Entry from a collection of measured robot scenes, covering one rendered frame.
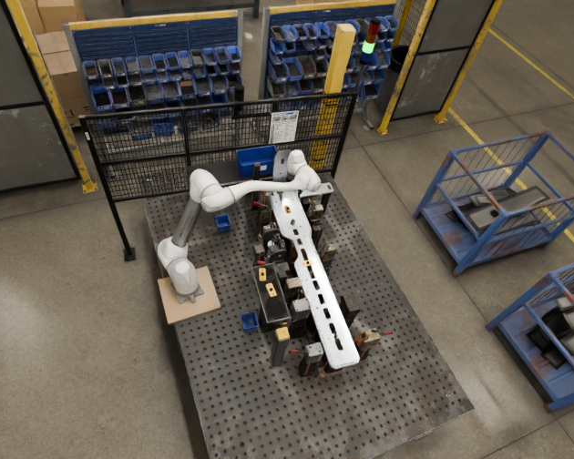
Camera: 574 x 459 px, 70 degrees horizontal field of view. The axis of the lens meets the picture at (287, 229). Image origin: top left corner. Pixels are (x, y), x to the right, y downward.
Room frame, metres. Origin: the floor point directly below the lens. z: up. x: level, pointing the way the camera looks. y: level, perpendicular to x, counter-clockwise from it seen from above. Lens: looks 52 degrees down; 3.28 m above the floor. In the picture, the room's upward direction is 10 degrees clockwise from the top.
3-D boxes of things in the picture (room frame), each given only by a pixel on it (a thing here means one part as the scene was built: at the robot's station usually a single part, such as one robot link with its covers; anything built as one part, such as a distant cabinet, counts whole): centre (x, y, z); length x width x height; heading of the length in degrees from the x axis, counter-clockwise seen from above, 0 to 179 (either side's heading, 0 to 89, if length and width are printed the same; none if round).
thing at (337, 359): (1.50, -0.19, 1.00); 1.38 x 0.22 x 0.02; 25
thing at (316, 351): (0.91, -0.27, 0.88); 0.11 x 0.10 x 0.36; 115
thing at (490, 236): (2.96, -2.03, 0.47); 1.20 x 0.80 x 0.95; 119
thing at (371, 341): (1.06, -0.59, 0.88); 0.15 x 0.11 x 0.36; 115
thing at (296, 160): (1.93, 0.01, 1.48); 0.13 x 0.11 x 0.16; 42
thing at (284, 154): (2.18, 0.12, 1.17); 0.12 x 0.01 x 0.34; 115
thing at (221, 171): (2.24, 0.39, 1.02); 0.90 x 0.22 x 0.03; 115
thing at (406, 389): (1.56, -0.02, 0.68); 2.56 x 1.61 x 0.04; 30
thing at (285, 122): (2.48, 0.17, 1.30); 0.23 x 0.02 x 0.31; 115
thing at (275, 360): (0.93, -0.08, 0.92); 0.08 x 0.08 x 0.44; 25
